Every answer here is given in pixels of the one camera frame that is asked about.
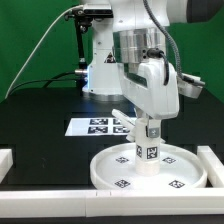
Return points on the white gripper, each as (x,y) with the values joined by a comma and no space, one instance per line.
(143,85)

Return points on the white cross table base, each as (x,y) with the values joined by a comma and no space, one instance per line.
(137,128)

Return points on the white round table top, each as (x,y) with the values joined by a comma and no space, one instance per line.
(127,167)

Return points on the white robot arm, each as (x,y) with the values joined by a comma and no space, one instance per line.
(135,56)

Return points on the paper sheet with markers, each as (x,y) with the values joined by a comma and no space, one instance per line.
(95,127)

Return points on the white fence bar right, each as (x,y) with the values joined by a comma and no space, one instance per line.
(213,165)

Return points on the white fence bar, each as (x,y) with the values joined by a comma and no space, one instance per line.
(6,162)
(213,165)
(96,203)

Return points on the white fence bar front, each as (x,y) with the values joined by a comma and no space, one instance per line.
(96,203)

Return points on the white fence bar left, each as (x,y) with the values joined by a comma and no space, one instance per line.
(6,162)

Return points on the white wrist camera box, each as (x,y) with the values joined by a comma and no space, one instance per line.
(190,86)

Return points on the black camera on stand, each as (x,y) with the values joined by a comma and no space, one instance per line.
(83,16)

